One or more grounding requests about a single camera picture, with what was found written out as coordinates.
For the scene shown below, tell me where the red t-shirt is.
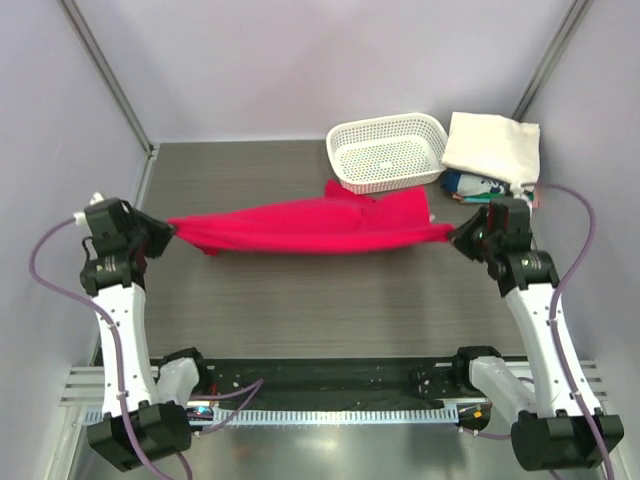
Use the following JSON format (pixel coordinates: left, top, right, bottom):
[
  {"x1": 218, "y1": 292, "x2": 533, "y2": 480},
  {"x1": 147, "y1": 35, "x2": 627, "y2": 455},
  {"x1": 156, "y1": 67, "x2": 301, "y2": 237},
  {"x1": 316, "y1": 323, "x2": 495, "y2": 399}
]
[{"x1": 168, "y1": 180, "x2": 453, "y2": 255}]

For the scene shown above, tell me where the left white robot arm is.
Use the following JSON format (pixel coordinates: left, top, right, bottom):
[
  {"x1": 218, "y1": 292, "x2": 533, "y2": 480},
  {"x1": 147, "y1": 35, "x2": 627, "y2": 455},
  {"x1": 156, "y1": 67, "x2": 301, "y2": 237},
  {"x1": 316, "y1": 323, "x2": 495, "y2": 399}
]
[{"x1": 79, "y1": 194, "x2": 212, "y2": 472}]

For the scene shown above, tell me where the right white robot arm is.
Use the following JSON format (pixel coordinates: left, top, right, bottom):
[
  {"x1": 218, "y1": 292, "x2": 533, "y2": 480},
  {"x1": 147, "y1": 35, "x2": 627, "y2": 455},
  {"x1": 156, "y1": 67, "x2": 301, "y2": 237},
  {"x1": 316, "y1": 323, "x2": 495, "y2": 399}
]
[{"x1": 447, "y1": 197, "x2": 624, "y2": 479}]

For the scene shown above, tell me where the folded green t-shirt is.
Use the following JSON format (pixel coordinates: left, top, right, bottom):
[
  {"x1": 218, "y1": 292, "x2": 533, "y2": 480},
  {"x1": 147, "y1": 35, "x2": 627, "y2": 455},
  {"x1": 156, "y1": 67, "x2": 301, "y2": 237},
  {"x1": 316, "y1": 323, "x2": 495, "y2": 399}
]
[{"x1": 459, "y1": 192, "x2": 539, "y2": 206}]

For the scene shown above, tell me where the folded pink t-shirt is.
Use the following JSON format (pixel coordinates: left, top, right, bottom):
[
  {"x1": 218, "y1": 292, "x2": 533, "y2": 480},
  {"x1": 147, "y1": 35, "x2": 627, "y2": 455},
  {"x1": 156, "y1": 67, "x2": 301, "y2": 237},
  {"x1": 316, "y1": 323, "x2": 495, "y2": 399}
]
[{"x1": 451, "y1": 190, "x2": 539, "y2": 209}]

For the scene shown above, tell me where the folded blue white t-shirt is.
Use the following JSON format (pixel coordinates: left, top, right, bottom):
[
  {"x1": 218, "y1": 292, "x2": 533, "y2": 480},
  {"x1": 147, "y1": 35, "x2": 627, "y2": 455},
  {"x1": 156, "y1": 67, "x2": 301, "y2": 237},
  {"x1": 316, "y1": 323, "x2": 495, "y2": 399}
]
[{"x1": 440, "y1": 170, "x2": 509, "y2": 197}]

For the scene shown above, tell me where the folded cream t-shirt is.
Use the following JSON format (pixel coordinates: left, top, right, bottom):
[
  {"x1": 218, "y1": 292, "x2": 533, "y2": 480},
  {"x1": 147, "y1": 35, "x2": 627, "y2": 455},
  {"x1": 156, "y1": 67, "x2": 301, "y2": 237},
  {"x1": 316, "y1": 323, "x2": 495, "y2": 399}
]
[{"x1": 442, "y1": 111, "x2": 541, "y2": 186}]

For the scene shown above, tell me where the white plastic basket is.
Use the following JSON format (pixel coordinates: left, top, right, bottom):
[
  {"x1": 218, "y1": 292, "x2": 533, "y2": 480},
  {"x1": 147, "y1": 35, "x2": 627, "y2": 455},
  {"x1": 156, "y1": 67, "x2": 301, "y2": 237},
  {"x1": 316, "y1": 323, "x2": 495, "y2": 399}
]
[{"x1": 326, "y1": 113, "x2": 448, "y2": 195}]

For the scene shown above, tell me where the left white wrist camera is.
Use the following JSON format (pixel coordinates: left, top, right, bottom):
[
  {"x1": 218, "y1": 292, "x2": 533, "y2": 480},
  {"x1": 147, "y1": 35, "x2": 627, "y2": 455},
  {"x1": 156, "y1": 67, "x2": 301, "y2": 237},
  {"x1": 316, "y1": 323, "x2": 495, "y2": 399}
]
[{"x1": 73, "y1": 192, "x2": 105, "y2": 225}]

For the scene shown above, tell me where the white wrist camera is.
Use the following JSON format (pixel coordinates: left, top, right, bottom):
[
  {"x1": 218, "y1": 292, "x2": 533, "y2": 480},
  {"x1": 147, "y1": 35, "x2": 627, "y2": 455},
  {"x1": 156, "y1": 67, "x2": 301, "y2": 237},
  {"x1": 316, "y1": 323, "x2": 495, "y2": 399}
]
[
  {"x1": 73, "y1": 192, "x2": 105, "y2": 225},
  {"x1": 509, "y1": 182, "x2": 538, "y2": 211}
]

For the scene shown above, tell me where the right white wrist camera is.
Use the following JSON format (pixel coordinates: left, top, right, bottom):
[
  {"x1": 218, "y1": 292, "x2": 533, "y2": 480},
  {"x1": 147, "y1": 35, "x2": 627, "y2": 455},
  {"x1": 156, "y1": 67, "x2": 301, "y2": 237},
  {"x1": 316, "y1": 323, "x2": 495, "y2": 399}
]
[{"x1": 509, "y1": 182, "x2": 538, "y2": 211}]

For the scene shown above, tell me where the aluminium rail profile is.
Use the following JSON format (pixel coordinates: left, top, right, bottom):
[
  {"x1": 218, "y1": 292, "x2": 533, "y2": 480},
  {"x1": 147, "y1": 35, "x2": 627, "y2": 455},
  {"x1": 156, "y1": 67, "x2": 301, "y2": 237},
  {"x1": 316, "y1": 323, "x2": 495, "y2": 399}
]
[{"x1": 62, "y1": 358, "x2": 607, "y2": 406}]

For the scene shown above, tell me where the white slotted cable duct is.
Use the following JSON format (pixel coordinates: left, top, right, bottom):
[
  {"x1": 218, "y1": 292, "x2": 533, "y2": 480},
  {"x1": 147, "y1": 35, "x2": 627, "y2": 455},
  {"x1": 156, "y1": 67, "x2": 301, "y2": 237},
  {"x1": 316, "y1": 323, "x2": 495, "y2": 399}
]
[{"x1": 84, "y1": 405, "x2": 459, "y2": 427}]

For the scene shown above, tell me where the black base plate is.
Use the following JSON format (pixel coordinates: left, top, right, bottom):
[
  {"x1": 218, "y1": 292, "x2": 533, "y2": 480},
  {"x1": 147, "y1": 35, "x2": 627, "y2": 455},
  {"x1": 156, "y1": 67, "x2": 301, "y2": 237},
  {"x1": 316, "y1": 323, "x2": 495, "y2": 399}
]
[{"x1": 205, "y1": 356, "x2": 482, "y2": 408}]

